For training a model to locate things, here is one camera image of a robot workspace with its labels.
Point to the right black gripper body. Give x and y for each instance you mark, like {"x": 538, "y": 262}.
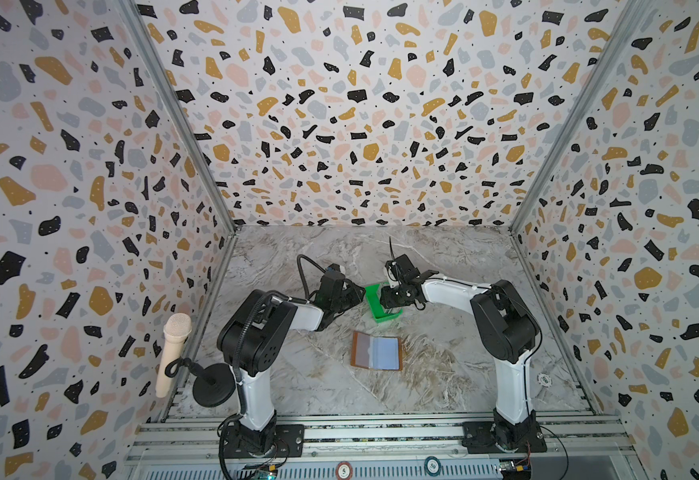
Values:
{"x": 391, "y": 294}

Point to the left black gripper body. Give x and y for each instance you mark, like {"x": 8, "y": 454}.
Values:
{"x": 337, "y": 306}

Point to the green plastic card tray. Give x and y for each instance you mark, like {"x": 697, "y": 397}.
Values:
{"x": 380, "y": 314}

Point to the brown leather card holder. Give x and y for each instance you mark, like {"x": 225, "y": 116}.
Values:
{"x": 376, "y": 353}

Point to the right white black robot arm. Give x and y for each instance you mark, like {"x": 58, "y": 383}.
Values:
{"x": 508, "y": 331}

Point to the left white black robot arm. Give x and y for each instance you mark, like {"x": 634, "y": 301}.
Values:
{"x": 251, "y": 342}

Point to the black round microphone stand base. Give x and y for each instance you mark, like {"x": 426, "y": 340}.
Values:
{"x": 213, "y": 385}

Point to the beige foam microphone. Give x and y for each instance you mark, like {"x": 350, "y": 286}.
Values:
{"x": 175, "y": 332}

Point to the aluminium mounting rail frame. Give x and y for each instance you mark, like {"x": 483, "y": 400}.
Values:
{"x": 570, "y": 445}

